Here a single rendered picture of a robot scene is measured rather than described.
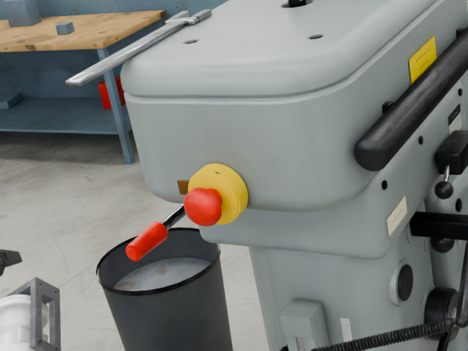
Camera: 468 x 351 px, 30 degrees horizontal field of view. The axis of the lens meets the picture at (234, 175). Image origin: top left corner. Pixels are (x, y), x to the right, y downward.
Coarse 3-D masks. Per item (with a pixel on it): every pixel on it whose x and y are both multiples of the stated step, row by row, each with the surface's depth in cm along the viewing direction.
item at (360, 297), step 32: (256, 256) 108; (288, 256) 104; (320, 256) 102; (384, 256) 101; (416, 256) 109; (288, 288) 107; (320, 288) 104; (352, 288) 102; (384, 288) 103; (416, 288) 110; (352, 320) 104; (384, 320) 104; (416, 320) 111
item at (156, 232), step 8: (184, 208) 99; (168, 216) 97; (176, 216) 98; (152, 224) 95; (160, 224) 95; (168, 224) 96; (144, 232) 93; (152, 232) 94; (160, 232) 94; (136, 240) 92; (144, 240) 92; (152, 240) 93; (160, 240) 94; (128, 248) 92; (136, 248) 91; (144, 248) 92; (152, 248) 93; (128, 256) 92; (136, 256) 91
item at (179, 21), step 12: (180, 12) 103; (204, 12) 101; (168, 24) 98; (180, 24) 98; (192, 24) 99; (144, 36) 95; (156, 36) 94; (132, 48) 91; (144, 48) 92; (108, 60) 88; (120, 60) 88; (84, 72) 85; (96, 72) 85; (72, 84) 84; (84, 84) 84
